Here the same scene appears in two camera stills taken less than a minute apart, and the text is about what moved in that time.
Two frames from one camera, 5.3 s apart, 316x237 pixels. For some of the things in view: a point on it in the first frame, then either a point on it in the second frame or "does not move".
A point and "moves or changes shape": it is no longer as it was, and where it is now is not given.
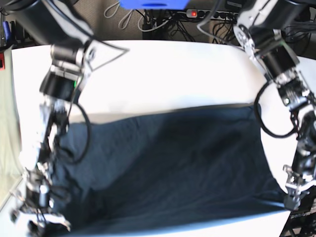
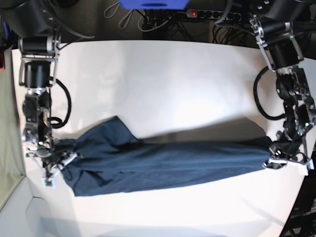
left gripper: x=33 y=209 -> x=46 y=151
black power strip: x=212 y=14 does not move
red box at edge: x=2 y=67 does not move
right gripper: x=296 y=184 -> x=289 y=150
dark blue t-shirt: x=132 y=171 moves or changes shape
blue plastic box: x=153 y=4 does not move
